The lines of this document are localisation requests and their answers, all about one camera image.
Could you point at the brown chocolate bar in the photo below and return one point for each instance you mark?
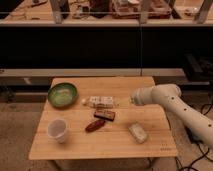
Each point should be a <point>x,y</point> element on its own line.
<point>104,114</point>

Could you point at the long metal shelf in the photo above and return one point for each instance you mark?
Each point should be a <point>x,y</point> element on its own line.
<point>90,72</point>

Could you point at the green ceramic bowl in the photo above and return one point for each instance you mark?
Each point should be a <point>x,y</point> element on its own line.
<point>62,95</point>

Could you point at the white sponge block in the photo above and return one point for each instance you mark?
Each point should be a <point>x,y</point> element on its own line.
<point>138,132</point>

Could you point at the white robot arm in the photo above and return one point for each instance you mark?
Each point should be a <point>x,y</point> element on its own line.
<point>169,97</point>

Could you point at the wooden table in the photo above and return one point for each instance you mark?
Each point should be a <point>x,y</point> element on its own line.
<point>114,140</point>

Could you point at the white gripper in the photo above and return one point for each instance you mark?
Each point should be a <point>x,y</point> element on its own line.
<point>139,97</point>

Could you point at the white wrapped snack package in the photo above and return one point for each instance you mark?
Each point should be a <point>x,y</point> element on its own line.
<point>99,102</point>

